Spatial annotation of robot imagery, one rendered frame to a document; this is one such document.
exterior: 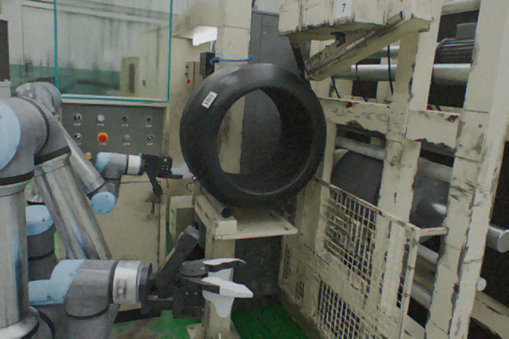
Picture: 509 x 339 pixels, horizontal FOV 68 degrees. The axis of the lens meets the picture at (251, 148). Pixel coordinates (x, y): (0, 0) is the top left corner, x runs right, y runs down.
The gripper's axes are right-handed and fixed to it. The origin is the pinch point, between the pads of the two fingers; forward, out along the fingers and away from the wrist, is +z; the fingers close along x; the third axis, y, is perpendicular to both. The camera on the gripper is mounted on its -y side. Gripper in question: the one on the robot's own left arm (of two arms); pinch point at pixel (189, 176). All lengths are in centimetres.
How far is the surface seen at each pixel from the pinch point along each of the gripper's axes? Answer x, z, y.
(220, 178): -12.6, 8.6, 3.6
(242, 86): -12.4, 10.6, 38.8
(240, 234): -10.1, 22.2, -19.6
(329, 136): 21, 75, 23
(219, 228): -10.2, 12.6, -17.4
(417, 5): -44, 53, 74
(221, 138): 26.8, 19.0, 13.8
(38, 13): 905, -194, 135
